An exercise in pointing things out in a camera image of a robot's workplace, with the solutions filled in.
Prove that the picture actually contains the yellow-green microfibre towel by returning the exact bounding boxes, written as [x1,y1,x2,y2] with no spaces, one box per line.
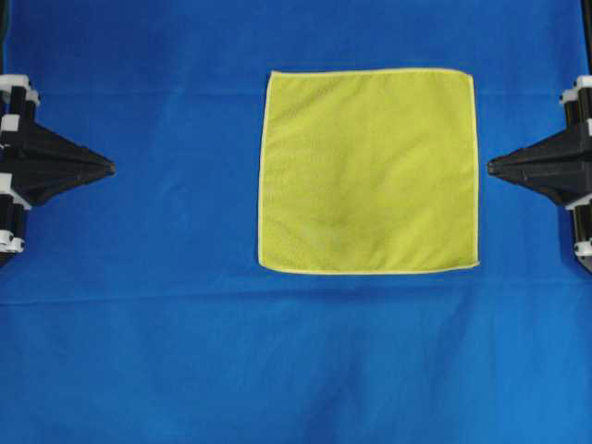
[257,68,480,276]

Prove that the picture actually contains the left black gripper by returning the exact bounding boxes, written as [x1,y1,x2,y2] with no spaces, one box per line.
[1,74,115,267]

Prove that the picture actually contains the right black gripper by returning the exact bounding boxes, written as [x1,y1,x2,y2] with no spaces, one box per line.
[487,75,591,272]

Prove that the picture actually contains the blue table cloth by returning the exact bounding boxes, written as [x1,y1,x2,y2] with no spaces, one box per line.
[1,1,591,443]

